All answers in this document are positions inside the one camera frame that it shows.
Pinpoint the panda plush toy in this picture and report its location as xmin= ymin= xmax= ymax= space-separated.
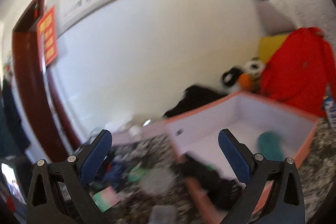
xmin=222 ymin=57 xmax=265 ymax=94

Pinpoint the black cloth on bed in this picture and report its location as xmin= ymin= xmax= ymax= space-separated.
xmin=163 ymin=85 xmax=228 ymax=118

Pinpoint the teal green pouch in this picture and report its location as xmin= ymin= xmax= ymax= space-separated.
xmin=257 ymin=131 xmax=285 ymax=161

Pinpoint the grey patterned blanket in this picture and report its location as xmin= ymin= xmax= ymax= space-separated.
xmin=103 ymin=119 xmax=335 ymax=223

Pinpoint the red jacket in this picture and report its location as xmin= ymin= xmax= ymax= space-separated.
xmin=260 ymin=27 xmax=335 ymax=118

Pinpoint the blue plush bird toy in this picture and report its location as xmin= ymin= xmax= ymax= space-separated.
xmin=102 ymin=159 xmax=127 ymax=184

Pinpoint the red door couplet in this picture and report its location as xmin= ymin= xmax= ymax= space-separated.
xmin=37 ymin=6 xmax=58 ymax=68

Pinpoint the blue white carton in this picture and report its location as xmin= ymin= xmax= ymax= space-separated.
xmin=323 ymin=96 xmax=336 ymax=131

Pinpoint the pink green card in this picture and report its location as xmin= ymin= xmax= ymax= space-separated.
xmin=92 ymin=186 xmax=120 ymax=212

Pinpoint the green round toy case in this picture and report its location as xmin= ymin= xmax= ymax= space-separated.
xmin=127 ymin=166 xmax=147 ymax=182

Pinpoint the black pouch with stripes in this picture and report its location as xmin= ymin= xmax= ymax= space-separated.
xmin=179 ymin=153 xmax=243 ymax=211

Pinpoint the yellow pillow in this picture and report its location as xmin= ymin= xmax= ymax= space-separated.
xmin=258 ymin=34 xmax=289 ymax=64

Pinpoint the dark red door frame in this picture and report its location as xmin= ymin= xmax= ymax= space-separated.
xmin=12 ymin=0 xmax=71 ymax=162

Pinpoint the pink cardboard box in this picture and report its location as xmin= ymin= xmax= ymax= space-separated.
xmin=165 ymin=92 xmax=318 ymax=223

